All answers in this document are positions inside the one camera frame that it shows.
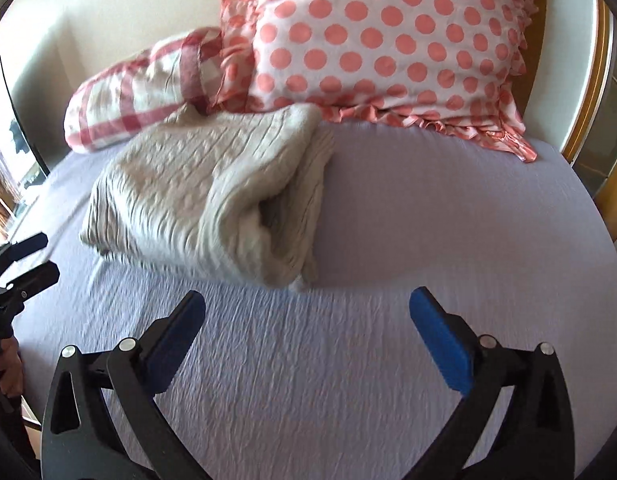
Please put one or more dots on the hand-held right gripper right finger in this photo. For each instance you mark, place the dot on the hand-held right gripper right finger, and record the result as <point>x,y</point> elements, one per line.
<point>441,336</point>

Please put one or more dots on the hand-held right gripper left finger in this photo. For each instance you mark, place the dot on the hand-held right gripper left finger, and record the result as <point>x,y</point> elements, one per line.
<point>172,341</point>

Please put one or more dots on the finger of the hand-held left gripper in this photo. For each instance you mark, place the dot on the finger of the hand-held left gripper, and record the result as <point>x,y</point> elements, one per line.
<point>24,246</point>
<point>34,278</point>

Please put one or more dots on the beige knitted blanket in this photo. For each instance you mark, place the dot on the beige knitted blanket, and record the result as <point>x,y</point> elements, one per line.
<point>208,190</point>

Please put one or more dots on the person's left hand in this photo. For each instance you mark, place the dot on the person's left hand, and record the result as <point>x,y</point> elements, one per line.
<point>9,367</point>

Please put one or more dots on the lilac bed sheet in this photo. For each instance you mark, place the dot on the lilac bed sheet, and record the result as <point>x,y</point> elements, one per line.
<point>313,285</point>

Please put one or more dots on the red checked pillow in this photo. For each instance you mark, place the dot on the red checked pillow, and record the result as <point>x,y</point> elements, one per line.
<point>138,95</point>

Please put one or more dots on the white gold-trimmed headboard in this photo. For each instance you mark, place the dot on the white gold-trimmed headboard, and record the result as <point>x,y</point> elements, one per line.
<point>585,80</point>

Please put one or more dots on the pink polka dot pillow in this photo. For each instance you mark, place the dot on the pink polka dot pillow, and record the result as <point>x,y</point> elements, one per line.
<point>388,45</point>

